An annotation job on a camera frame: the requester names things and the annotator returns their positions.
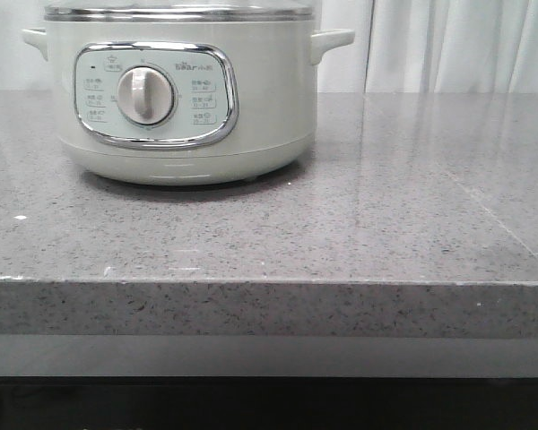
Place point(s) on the white pleated curtain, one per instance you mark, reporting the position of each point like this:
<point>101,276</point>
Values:
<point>382,46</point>

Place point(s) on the pale green electric pot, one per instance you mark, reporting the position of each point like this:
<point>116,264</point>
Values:
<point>184,102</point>

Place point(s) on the glass pot lid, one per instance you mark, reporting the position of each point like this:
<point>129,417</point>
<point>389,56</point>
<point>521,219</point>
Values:
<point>178,11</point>

